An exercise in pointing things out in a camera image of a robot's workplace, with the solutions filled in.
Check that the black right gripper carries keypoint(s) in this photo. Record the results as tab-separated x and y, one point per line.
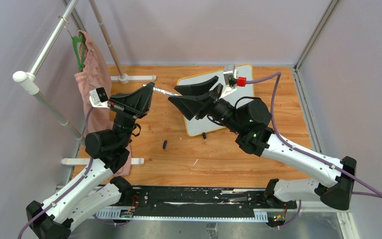
190	106

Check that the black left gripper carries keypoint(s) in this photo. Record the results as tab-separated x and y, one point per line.
140	99

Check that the white whiteboard marker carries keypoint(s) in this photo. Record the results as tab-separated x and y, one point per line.
164	92

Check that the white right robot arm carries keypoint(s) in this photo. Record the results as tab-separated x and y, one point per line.
330	180

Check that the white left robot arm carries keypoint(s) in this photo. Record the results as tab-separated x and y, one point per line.
97	185

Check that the pink hanging garment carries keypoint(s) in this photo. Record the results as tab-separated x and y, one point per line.
94	76

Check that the green clothes hanger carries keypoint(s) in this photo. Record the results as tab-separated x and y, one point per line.
78	52

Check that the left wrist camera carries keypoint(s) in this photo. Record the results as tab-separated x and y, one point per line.
99	98

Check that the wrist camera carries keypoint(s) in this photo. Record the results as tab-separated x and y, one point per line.
232	80
99	98

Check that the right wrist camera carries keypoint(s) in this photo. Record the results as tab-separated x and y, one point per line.
232	80

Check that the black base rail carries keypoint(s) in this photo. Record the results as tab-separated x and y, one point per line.
200	204

